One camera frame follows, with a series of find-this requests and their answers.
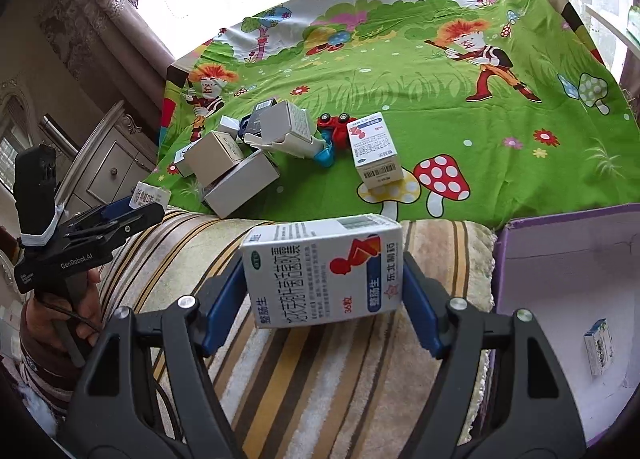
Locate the small white green box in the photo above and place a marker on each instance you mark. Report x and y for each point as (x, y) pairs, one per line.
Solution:
(599, 346)

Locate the brown patterned curtain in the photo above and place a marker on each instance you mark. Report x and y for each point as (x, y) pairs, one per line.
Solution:
(90, 24)

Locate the white curved table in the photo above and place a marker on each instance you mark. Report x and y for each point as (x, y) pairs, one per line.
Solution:
(607, 21)

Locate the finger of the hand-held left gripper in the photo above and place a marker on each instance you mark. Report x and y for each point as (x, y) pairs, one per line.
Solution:
(142, 218)
(116, 208)

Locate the long silver logo box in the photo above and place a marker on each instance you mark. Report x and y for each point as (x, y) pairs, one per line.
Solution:
(242, 185)

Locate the purple cardboard box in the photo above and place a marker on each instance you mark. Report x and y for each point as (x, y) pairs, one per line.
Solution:
(560, 279)

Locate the cartoon printed bedsheet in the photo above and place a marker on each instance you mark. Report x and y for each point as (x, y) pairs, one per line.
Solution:
(500, 179)

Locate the white medicine box red figure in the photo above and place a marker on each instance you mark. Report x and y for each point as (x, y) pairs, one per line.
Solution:
(320, 274)

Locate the small white printed box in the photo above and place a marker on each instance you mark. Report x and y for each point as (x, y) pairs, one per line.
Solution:
(150, 195)

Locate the red toy car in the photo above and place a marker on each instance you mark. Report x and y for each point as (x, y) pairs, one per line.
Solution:
(332, 125)

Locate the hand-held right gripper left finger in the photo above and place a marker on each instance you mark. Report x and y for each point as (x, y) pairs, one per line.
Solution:
(223, 301)

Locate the person's left forearm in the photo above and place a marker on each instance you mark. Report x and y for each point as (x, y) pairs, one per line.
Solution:
(45, 374)

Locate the small grey box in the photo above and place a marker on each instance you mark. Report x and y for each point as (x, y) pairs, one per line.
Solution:
(182, 161)

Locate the person's left hand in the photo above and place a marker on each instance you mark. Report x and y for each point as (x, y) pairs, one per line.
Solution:
(90, 296)

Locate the white ornate cabinet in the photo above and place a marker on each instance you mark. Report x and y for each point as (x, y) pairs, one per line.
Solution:
(112, 164)

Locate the black box white label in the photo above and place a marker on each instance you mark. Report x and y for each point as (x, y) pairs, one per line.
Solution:
(264, 109)

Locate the striped tasseled cushion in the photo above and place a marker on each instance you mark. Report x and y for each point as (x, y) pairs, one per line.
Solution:
(310, 379)

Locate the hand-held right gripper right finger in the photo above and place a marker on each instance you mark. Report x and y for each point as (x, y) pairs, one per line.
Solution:
(422, 311)

